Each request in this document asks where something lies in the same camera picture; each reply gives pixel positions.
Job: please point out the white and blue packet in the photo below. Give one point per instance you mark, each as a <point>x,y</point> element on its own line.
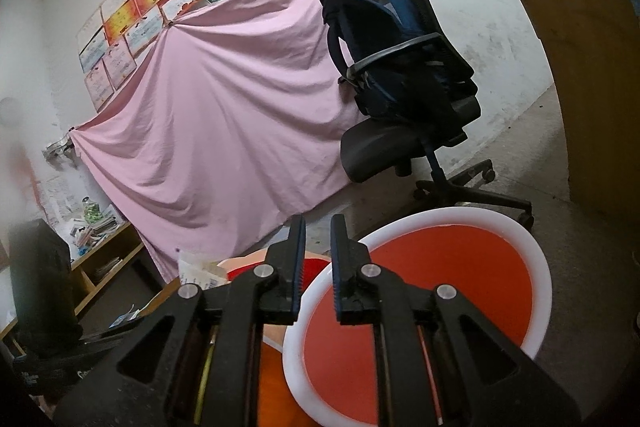
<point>200,272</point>

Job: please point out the dark blue backpack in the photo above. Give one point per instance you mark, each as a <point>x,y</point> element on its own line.
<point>370,22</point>

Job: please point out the glass jar with green contents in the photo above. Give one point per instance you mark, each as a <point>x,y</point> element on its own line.
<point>91,209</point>

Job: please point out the red basin with white rim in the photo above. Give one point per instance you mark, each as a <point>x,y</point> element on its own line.
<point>450,267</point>

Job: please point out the colourful printed blanket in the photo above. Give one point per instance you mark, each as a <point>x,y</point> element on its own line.
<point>270,387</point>

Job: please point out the stack of books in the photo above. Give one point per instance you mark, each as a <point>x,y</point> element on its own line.
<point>95,227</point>

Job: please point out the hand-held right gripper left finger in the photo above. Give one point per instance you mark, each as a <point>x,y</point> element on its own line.
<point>302,267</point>

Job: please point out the small printed leaflet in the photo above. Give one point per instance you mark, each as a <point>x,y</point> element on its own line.
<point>123,318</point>

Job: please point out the black office chair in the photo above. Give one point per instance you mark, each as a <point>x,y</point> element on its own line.
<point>380,152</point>

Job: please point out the printed wall papers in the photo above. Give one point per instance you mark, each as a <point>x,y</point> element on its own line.
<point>57,197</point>

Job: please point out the wooden shelf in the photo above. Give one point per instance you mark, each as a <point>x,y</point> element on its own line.
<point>105,252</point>

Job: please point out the pink cloth sheet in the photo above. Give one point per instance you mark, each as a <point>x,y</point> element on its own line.
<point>225,107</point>

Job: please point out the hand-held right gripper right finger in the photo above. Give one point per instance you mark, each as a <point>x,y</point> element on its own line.
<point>335,277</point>

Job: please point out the wooden cabinet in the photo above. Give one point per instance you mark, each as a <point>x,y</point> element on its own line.
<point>600,107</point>

